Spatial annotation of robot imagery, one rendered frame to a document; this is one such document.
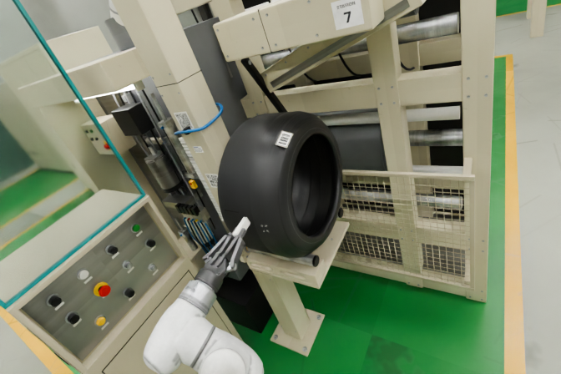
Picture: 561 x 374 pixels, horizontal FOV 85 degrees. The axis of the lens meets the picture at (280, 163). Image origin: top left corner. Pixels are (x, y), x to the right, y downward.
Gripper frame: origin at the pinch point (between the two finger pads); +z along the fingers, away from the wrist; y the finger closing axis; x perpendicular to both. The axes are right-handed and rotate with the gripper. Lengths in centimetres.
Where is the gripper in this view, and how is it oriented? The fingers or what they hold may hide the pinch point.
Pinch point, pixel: (241, 228)
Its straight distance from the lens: 100.0
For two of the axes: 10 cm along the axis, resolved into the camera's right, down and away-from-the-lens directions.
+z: 4.3, -6.7, 6.0
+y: -8.3, -0.3, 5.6
